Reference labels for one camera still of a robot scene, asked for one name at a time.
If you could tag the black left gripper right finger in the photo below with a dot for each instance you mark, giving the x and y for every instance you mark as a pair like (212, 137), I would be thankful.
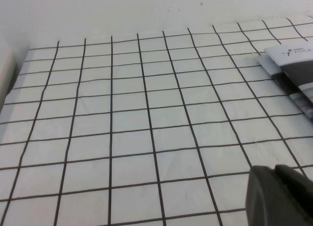
(298, 199)

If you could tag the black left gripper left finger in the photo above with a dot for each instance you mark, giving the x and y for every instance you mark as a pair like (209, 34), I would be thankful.
(261, 196)

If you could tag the AgileX product catalogue book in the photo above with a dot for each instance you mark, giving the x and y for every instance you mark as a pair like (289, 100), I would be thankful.
(291, 64)

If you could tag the white black-grid tablecloth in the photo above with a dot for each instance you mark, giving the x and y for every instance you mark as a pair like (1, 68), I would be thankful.
(127, 118)

